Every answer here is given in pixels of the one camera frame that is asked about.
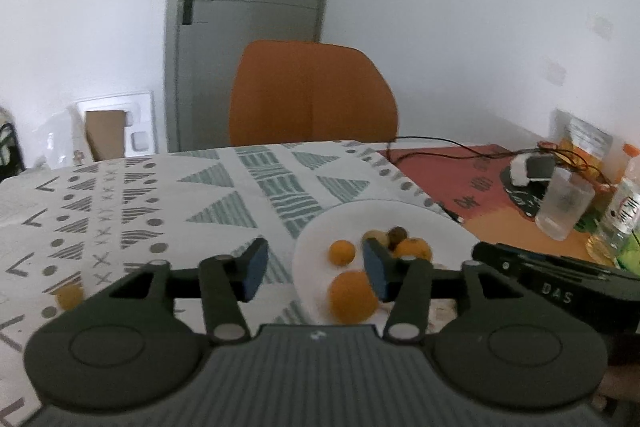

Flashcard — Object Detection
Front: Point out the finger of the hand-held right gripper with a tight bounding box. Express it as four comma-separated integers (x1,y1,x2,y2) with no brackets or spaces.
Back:
472,241,551,279

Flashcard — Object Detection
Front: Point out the black door handle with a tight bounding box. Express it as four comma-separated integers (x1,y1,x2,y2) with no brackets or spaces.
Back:
182,0,213,25

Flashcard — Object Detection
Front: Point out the cardboard box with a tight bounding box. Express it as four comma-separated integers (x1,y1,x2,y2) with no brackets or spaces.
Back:
84,109,126,160

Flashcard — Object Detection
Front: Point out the black rack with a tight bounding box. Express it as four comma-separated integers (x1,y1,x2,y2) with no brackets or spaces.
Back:
0,107,26,172

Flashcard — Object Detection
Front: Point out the white foam packaging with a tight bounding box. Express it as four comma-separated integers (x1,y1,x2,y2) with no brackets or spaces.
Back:
75,91,157,165

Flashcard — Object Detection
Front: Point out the patterned white tablecloth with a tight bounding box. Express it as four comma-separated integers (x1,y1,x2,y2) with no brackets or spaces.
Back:
0,141,453,427

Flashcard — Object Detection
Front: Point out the clear bottle orange cap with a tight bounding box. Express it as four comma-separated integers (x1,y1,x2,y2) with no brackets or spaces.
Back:
587,143,640,265

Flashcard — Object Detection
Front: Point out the orange chair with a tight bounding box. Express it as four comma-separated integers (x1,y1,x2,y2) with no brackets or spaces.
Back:
228,39,399,148

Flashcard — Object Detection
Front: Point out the black round mat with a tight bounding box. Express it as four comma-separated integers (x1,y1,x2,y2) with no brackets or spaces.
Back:
500,164,556,219

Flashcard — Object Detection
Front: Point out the grey door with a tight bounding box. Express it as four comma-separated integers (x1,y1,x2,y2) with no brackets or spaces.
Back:
165,0,342,152

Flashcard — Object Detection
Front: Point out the red orange table mat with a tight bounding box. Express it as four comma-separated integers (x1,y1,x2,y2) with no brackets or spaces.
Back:
377,144,617,264

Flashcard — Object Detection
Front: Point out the black cable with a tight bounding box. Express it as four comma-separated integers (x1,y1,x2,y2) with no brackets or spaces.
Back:
387,136,616,224

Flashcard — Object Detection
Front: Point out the white plate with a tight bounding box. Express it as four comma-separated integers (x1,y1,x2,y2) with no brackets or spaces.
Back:
292,199,481,324

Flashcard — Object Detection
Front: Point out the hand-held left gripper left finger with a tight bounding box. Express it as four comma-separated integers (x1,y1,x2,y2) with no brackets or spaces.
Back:
82,237,271,344

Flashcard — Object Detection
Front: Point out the person's right forearm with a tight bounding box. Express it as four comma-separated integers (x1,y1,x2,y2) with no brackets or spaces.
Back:
595,331,640,418

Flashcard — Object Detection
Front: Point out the small orange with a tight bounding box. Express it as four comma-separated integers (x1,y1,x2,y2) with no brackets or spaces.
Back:
56,283,85,310
329,240,357,266

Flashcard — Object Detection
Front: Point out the clear glass cup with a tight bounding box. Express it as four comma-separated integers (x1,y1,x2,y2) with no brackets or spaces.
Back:
535,167,595,242

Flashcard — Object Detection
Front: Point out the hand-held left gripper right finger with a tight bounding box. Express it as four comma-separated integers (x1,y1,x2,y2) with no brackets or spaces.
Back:
362,238,531,344

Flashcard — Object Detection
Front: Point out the white black device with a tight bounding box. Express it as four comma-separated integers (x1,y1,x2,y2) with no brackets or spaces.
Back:
510,152,558,186

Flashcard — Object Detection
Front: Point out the large orange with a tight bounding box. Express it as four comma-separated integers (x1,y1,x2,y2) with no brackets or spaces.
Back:
327,270,382,324
392,238,432,262

